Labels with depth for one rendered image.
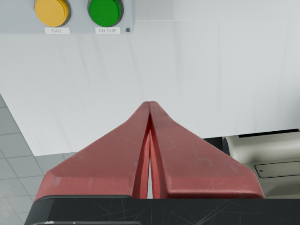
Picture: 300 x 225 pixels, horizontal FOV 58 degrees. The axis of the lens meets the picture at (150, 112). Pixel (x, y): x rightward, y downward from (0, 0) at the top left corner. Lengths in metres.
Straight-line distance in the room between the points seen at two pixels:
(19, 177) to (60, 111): 1.65
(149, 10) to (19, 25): 0.20
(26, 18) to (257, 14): 0.36
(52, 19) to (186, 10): 0.22
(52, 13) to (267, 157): 0.63
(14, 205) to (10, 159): 0.53
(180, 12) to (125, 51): 0.12
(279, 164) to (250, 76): 0.31
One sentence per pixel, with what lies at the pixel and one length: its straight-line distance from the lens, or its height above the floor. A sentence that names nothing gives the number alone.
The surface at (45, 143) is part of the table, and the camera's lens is 0.68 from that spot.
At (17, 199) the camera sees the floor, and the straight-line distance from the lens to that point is 2.45.
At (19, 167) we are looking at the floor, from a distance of 2.15.
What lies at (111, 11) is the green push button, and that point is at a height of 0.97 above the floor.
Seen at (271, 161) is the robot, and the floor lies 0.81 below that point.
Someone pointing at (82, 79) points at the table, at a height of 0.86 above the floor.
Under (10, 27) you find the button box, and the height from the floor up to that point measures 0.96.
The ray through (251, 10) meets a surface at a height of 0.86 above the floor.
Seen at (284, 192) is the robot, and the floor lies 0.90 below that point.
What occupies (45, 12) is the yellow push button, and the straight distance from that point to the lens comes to 0.40.
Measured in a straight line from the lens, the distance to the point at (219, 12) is 0.50.
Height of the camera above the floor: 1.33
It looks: 55 degrees down
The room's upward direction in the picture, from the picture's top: 179 degrees counter-clockwise
